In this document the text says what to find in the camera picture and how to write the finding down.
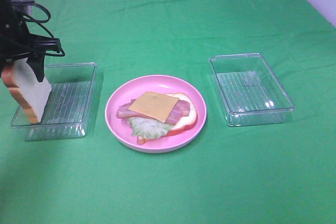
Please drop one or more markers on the clear left plastic container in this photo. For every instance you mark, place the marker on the clear left plastic container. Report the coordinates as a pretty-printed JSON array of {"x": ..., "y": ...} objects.
[{"x": 67, "y": 112}]

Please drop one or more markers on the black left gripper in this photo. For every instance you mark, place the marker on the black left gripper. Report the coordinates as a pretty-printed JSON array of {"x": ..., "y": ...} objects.
[{"x": 18, "y": 43}]

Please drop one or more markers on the bacon strip from container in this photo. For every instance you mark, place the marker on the bacon strip from container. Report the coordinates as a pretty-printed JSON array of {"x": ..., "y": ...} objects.
[
  {"x": 180, "y": 109},
  {"x": 162, "y": 112}
]

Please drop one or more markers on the green lettuce leaf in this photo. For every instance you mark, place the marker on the green lettuce leaf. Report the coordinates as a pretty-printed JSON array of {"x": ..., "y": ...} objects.
[{"x": 148, "y": 128}]

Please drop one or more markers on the clear plastic container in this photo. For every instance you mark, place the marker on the clear plastic container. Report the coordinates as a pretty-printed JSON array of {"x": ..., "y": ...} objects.
[
  {"x": 67, "y": 112},
  {"x": 248, "y": 90}
]

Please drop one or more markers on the bread slice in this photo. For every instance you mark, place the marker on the bread slice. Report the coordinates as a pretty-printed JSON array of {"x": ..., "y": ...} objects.
[
  {"x": 186, "y": 122},
  {"x": 29, "y": 93}
]

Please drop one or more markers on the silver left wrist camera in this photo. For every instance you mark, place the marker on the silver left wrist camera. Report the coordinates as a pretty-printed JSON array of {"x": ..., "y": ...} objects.
[{"x": 23, "y": 6}]

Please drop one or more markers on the pink plate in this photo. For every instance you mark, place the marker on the pink plate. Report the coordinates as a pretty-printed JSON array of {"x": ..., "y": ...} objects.
[{"x": 156, "y": 83}]

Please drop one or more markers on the yellow cheese slice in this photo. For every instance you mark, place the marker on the yellow cheese slice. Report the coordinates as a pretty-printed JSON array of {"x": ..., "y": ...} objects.
[{"x": 155, "y": 105}]

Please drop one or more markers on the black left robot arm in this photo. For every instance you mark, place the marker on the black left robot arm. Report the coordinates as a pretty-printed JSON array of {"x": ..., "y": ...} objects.
[{"x": 18, "y": 43}]

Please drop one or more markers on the green tablecloth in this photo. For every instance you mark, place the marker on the green tablecloth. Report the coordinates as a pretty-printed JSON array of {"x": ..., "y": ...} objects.
[{"x": 279, "y": 173}]

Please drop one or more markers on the clear right plastic container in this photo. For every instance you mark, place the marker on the clear right plastic container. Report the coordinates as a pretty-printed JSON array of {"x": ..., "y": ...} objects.
[{"x": 248, "y": 90}]

